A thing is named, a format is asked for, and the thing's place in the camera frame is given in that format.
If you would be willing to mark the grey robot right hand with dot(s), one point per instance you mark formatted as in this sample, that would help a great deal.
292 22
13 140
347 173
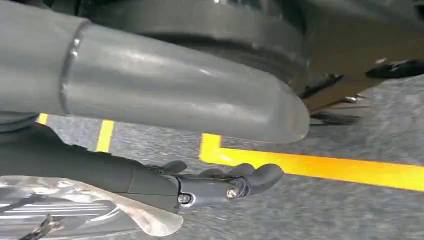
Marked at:
159 89

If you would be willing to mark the short yellow floor tape strip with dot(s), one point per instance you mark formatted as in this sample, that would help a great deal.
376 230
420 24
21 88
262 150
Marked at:
105 136
42 119

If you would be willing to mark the robot foot metal plate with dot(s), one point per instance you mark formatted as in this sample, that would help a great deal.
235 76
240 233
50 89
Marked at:
357 43

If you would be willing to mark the ribbed grey right arm sleeve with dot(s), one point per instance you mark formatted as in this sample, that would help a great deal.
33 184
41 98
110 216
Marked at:
15 122

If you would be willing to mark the yellow floor tape frame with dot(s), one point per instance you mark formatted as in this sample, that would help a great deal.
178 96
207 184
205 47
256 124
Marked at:
314 165

